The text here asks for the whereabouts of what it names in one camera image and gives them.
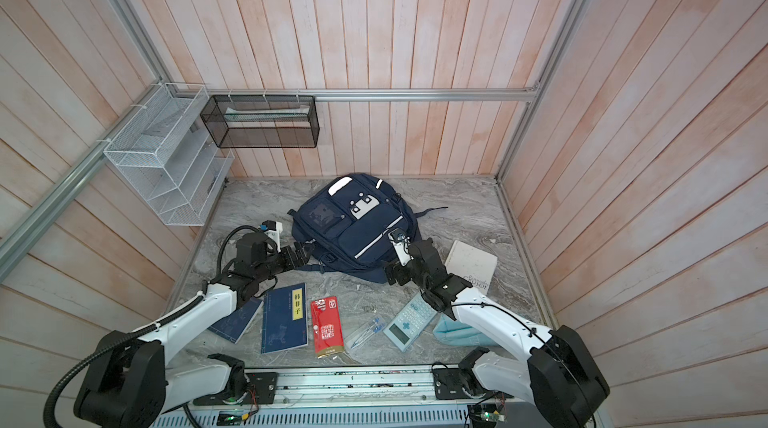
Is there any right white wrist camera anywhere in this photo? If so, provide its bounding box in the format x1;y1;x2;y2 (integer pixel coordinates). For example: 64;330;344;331
387;228;412;267

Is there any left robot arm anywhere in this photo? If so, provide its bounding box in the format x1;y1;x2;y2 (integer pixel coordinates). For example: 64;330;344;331
55;226;313;427

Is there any blue book yellow label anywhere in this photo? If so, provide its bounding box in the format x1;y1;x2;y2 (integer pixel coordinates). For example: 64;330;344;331
261;283;308;354

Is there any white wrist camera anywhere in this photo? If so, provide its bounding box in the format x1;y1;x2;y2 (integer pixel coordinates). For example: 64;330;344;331
387;228;412;267
261;220;283;253

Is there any white notebook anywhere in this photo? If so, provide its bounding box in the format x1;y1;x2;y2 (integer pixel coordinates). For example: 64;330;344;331
445;240;498;294

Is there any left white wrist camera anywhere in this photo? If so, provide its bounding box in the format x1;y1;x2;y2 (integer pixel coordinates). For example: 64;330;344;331
261;220;283;253

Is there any white wire shelf rack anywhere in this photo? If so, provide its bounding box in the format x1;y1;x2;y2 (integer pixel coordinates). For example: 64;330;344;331
104;83;234;227

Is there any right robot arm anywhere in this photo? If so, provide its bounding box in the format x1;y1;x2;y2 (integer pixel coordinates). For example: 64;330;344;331
385;230;610;427

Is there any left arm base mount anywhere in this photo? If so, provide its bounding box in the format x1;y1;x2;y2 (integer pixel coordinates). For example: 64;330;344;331
193;354;278;406

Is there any black mesh wire basket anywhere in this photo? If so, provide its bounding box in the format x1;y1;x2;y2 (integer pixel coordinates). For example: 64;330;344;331
200;94;320;149

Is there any clear bag with pens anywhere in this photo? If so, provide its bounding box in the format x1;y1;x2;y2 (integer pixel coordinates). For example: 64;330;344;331
345;317;386;350

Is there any aluminium mounting rail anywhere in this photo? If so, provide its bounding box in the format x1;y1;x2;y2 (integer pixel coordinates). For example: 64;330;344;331
101;360;602;414

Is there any aluminium frame horizontal bar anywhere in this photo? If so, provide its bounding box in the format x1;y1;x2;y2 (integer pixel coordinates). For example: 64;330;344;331
206;88;538;103

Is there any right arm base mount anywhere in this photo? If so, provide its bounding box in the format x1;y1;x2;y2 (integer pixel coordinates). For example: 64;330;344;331
430;347;518;401

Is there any red snack box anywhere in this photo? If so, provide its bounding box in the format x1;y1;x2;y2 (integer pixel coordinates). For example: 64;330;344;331
310;296;345;358

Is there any light blue pencil pouch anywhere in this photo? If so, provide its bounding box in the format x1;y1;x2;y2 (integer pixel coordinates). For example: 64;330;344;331
433;314;496;347

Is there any teal calculator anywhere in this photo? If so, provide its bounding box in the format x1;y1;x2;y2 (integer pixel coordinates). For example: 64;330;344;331
384;294;437;352

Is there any black corrugated cable hose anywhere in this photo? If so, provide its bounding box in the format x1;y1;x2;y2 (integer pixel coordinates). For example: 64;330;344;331
43;225;265;428

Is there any dark blue book underneath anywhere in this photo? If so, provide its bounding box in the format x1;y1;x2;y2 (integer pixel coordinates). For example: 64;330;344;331
208;298;263;344

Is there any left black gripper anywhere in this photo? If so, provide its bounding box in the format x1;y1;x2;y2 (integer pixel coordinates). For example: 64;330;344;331
255;241;315;281

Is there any navy blue student backpack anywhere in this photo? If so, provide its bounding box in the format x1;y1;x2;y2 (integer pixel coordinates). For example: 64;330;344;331
288;173;427;284

